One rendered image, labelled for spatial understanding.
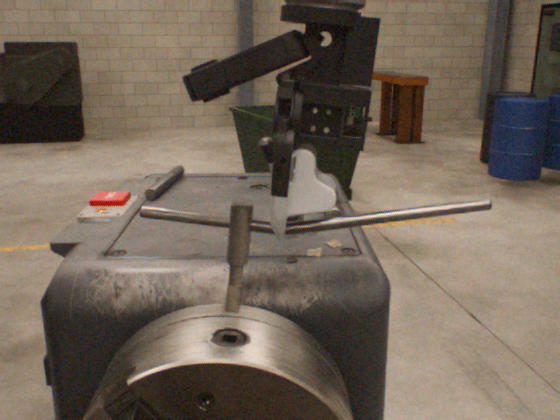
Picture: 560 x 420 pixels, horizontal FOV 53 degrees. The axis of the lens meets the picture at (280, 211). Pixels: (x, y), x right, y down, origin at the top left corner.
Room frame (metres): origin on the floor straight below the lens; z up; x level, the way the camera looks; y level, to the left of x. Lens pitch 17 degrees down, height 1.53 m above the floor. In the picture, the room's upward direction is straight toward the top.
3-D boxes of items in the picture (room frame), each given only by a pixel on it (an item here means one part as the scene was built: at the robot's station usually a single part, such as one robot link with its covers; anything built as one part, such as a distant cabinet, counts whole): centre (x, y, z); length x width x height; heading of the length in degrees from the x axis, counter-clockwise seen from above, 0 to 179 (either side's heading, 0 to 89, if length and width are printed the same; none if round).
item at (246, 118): (5.61, -0.14, 0.43); 1.34 x 0.94 x 0.85; 23
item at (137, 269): (0.93, 0.10, 1.06); 0.59 x 0.48 x 0.39; 1
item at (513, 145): (6.48, -2.75, 0.44); 0.59 x 0.59 x 0.88
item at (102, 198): (0.97, 0.31, 1.26); 0.06 x 0.06 x 0.02; 1
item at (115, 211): (0.95, 0.30, 1.23); 0.13 x 0.08 x 0.05; 1
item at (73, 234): (0.81, 0.30, 1.24); 0.09 x 0.08 x 0.03; 1
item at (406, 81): (9.36, -1.86, 0.50); 1.61 x 0.44 x 1.00; 11
